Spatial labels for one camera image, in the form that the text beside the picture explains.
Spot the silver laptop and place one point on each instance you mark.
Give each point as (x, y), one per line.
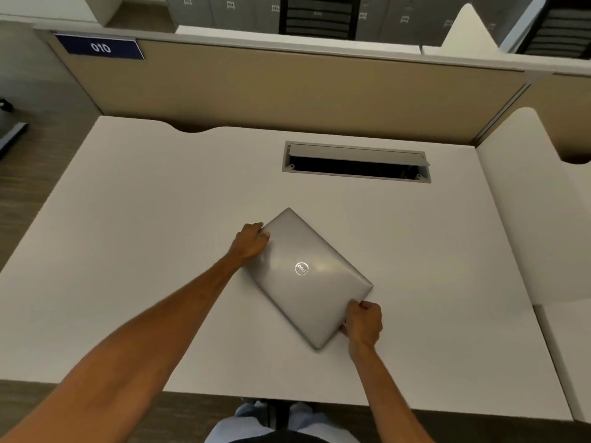
(305, 277)

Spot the person's right thumb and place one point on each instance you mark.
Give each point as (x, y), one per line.
(352, 308)

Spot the person's right hand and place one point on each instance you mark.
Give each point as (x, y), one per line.
(364, 325)

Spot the person's left forearm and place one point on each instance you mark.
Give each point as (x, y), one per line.
(124, 359)

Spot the person's right forearm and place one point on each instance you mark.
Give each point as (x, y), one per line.
(385, 396)

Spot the white adjacent desk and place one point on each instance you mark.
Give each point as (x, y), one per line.
(538, 253)

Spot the person's left hand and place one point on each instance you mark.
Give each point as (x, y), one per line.
(248, 242)

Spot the black mesh office chair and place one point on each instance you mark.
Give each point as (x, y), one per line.
(556, 29)
(319, 16)

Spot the row of grey lockers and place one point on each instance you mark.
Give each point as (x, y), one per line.
(323, 16)

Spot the blue desk number sign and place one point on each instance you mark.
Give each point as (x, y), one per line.
(99, 46)

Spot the person's left thumb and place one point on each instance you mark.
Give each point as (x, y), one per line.
(263, 234)

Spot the beige desk partition panel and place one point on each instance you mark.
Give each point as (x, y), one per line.
(295, 87)

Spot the person's light blue trousers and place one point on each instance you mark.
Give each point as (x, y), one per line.
(281, 426)

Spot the black chair base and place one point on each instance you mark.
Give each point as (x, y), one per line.
(10, 129)

